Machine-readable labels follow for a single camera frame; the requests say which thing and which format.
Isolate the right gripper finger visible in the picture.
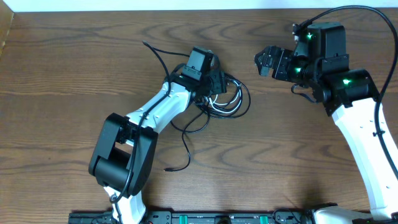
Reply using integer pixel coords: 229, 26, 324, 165
255, 60, 274, 77
254, 46, 280, 64

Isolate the white usb cable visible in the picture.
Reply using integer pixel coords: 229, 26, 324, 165
207, 79, 243, 114

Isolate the black usb cable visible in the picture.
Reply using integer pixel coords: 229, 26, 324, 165
164, 73, 252, 172

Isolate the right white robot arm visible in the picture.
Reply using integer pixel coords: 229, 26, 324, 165
254, 22, 397, 223

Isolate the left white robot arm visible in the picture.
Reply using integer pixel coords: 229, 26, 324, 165
88, 47, 223, 223

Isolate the cardboard panel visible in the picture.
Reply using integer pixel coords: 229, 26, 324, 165
0, 0, 14, 54

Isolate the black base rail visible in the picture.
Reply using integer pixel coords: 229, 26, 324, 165
67, 209, 314, 224

